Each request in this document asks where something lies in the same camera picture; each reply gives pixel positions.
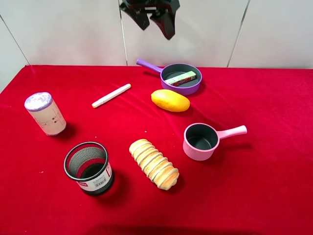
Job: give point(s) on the white marker pen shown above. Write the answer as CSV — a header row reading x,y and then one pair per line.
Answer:
x,y
111,95

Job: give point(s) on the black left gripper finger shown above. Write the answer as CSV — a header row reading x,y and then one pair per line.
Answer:
x,y
164,18

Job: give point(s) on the black mesh pen holder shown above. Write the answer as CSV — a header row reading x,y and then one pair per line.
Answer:
x,y
88,165

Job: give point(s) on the long candy box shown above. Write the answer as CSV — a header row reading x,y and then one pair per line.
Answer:
x,y
181,79

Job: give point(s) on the yellow mango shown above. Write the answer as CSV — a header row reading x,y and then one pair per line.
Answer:
x,y
170,100

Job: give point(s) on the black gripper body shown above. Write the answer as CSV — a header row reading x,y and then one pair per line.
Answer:
x,y
137,5

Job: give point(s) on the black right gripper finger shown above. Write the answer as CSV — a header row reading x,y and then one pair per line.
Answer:
x,y
140,19

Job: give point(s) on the purple frying pan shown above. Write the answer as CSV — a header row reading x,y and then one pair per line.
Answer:
x,y
173,70

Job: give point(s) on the pink saucepan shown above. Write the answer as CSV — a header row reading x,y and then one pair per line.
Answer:
x,y
200,140

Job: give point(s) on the ridged bread loaf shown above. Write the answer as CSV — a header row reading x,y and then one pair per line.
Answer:
x,y
153,164

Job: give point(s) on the purple bag roll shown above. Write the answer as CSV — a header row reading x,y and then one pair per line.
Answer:
x,y
46,113

